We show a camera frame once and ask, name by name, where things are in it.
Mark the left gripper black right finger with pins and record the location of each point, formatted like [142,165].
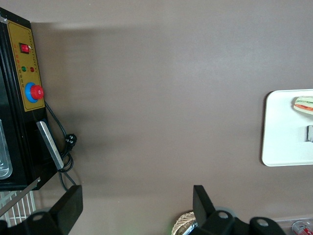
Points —
[207,215]

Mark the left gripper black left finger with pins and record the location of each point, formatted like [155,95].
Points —
[66,210]

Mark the aluminium foil tray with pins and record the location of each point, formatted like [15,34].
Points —
[190,228]

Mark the beige plastic tray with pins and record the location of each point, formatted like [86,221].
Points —
[278,137]

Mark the light wicker basket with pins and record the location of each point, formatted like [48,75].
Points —
[181,220]

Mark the silver sealing bar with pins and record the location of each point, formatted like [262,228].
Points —
[50,145]

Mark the black power plug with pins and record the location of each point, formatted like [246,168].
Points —
[71,141]

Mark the clear acrylic bottle rack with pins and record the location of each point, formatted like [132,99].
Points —
[283,224]

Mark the clear plastic container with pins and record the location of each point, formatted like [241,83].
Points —
[5,159]

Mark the black sealing machine yellow panel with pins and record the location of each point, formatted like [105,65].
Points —
[17,147]

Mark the red emergency stop button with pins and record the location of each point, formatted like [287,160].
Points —
[36,92]

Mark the wrapped triangle sandwich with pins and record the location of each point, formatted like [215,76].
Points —
[303,106]

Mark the red rocker switch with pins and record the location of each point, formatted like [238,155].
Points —
[24,48]

